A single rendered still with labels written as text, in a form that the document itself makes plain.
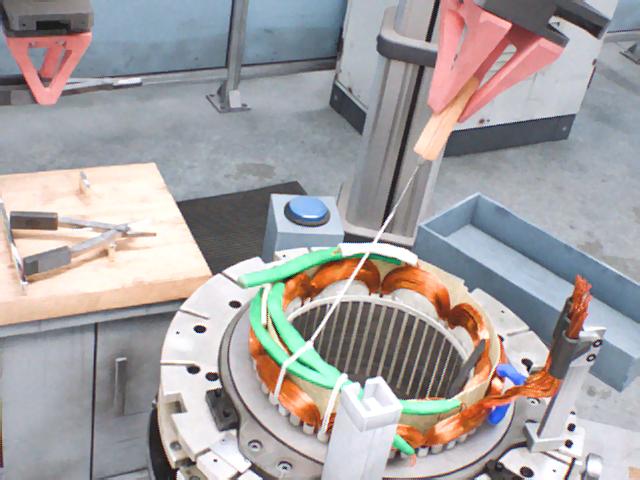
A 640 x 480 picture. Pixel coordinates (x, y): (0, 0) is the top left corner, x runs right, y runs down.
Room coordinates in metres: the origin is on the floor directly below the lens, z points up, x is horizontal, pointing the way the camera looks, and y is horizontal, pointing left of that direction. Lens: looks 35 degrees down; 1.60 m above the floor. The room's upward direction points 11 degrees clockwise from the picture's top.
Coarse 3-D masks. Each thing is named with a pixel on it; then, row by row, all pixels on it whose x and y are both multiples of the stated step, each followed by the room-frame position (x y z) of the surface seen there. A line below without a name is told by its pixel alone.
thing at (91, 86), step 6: (72, 84) 0.74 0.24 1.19; (78, 84) 0.74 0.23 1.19; (84, 84) 0.74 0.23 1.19; (90, 84) 0.74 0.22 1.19; (96, 84) 0.74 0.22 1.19; (102, 84) 0.75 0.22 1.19; (66, 90) 0.73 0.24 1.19; (72, 90) 0.73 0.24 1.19; (78, 90) 0.73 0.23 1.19; (84, 90) 0.74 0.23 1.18; (90, 90) 0.74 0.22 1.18; (96, 90) 0.74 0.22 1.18; (102, 90) 0.75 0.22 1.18; (60, 96) 0.72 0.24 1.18
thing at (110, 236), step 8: (112, 232) 0.67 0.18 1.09; (120, 232) 0.67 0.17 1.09; (88, 240) 0.65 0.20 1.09; (96, 240) 0.65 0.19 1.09; (104, 240) 0.65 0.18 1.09; (112, 240) 0.66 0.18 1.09; (72, 248) 0.63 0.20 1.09; (80, 248) 0.64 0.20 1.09; (88, 248) 0.64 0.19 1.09; (96, 248) 0.65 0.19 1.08; (72, 256) 0.63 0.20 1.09
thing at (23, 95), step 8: (0, 88) 0.70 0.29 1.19; (8, 88) 0.70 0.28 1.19; (16, 88) 0.70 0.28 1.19; (24, 88) 0.71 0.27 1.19; (0, 96) 0.70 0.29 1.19; (8, 96) 0.70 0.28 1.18; (16, 96) 0.70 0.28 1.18; (24, 96) 0.71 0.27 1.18; (32, 96) 0.71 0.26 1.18; (0, 104) 0.70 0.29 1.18; (8, 104) 0.70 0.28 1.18; (16, 104) 0.70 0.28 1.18; (24, 104) 0.71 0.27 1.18; (32, 104) 0.71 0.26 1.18
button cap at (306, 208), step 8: (296, 200) 0.84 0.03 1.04; (304, 200) 0.85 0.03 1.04; (312, 200) 0.85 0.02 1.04; (320, 200) 0.85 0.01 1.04; (296, 208) 0.83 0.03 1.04; (304, 208) 0.83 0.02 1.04; (312, 208) 0.83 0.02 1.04; (320, 208) 0.84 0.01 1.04; (296, 216) 0.82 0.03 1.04; (304, 216) 0.82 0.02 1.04; (312, 216) 0.82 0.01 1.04; (320, 216) 0.83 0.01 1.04
